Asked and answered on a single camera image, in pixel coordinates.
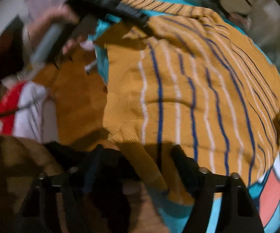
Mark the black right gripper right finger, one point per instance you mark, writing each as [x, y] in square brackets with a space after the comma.
[238, 212]

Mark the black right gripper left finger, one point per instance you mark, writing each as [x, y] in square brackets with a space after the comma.
[92, 188]

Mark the orange striped knit sweater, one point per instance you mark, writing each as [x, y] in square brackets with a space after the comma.
[178, 89]

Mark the person's left hand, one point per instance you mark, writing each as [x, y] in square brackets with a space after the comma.
[63, 13]

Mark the turquoise cartoon fleece blanket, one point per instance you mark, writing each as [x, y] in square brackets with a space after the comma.
[101, 53]

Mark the red and white garment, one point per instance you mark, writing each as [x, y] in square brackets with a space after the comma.
[27, 111]

